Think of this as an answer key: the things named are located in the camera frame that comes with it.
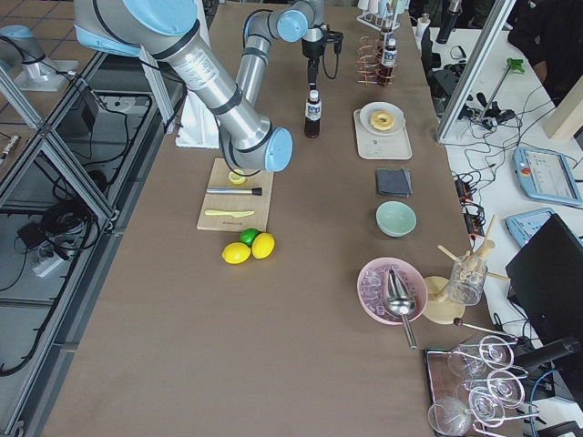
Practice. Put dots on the green lime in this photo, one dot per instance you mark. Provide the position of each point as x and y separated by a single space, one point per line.
247 236

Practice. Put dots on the white plate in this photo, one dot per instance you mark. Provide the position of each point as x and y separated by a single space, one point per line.
398 114

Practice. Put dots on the copper wire bottle rack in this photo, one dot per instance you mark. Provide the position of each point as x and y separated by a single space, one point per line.
369 57

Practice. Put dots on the blue teach pendant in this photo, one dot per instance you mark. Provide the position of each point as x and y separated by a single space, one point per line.
522 227
545 175

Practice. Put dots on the black monitor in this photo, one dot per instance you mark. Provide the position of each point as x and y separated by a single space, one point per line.
546 279

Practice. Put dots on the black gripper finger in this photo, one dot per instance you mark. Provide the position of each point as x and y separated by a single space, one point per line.
312 74

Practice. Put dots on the mint green bowl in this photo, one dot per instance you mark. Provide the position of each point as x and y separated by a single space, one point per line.
395 218

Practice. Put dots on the cream serving tray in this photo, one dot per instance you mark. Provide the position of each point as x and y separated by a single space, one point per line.
372 146

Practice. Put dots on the aluminium frame post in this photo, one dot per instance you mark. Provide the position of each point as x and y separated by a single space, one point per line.
484 44

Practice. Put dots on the metal ice scoop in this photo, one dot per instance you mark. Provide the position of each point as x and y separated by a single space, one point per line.
399 303

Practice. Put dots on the tea bottle in rack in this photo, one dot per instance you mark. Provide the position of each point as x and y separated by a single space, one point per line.
387 62
386 31

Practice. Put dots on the glazed donut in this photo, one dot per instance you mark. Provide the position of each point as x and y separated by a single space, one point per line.
381 120

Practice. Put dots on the yellow lemon outer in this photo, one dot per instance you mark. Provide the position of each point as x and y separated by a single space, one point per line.
236 253

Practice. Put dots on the half lemon slice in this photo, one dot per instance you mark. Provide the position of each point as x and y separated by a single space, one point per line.
236 179

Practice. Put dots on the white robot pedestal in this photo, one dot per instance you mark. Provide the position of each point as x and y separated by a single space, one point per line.
198 125

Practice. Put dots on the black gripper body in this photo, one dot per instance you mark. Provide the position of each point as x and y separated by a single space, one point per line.
311 49

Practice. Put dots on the yellow plastic knife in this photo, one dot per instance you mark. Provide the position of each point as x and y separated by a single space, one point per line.
228 213

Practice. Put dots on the glass jar with sticks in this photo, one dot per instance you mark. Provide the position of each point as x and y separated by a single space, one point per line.
469 272

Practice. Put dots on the grey folded cloth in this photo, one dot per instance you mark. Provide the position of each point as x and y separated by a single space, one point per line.
393 182

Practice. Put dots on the pink bowl with ice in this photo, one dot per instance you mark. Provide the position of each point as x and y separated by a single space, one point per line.
370 285

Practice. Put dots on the round wooden coaster stand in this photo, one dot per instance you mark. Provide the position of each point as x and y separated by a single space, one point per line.
439 308

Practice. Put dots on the yellow lemon near lime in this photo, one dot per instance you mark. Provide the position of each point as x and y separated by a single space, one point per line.
263 245

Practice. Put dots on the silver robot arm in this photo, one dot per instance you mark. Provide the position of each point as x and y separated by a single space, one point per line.
40 72
170 32

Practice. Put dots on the wine glass rack tray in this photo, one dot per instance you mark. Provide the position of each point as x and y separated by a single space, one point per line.
476 388

